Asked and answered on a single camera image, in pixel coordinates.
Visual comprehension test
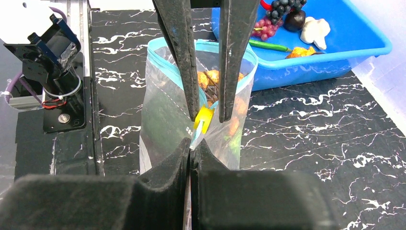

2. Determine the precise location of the red toy chili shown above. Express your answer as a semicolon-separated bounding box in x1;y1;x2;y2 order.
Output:
260;0;273;11

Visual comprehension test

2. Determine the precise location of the green toy bean pod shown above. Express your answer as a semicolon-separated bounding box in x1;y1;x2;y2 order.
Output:
249;39;292;52

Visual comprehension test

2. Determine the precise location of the brown longan fruit bunch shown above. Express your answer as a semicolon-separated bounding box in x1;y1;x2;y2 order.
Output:
197;69;248;136

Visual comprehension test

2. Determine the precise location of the orange toy fruit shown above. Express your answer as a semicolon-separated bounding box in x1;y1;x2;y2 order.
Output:
285;46;316;59

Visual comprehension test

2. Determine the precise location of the clear zip top bag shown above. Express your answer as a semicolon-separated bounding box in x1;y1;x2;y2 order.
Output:
139;37;258;173

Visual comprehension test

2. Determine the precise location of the green toy lettuce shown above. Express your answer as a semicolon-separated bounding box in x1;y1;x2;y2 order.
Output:
224;133;241;157

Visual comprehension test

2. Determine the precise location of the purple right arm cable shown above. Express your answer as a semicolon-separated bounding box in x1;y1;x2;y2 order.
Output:
3;71;44;105

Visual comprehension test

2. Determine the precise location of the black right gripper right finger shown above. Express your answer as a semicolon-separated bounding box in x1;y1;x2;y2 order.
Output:
190;140;339;230

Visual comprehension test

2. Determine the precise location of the white toy garlic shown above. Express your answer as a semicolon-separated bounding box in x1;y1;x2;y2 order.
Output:
300;17;331;50

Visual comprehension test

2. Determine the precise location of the black toy grape bunch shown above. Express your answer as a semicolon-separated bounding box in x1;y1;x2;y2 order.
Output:
266;0;307;25

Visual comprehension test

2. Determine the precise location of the red pink grape bunch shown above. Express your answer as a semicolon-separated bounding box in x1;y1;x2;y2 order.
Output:
251;19;283;41

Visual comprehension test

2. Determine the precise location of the dark red toy plum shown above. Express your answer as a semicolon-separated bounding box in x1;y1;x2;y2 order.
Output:
283;10;306;32

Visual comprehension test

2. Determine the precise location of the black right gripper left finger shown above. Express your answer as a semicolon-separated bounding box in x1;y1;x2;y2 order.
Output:
0;138;190;230

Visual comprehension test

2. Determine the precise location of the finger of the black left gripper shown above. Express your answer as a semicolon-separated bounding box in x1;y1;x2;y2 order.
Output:
152;0;200;121
218;0;260;123

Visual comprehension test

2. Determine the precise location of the blue plastic bin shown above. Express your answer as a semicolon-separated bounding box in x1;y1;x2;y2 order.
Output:
211;0;393;92

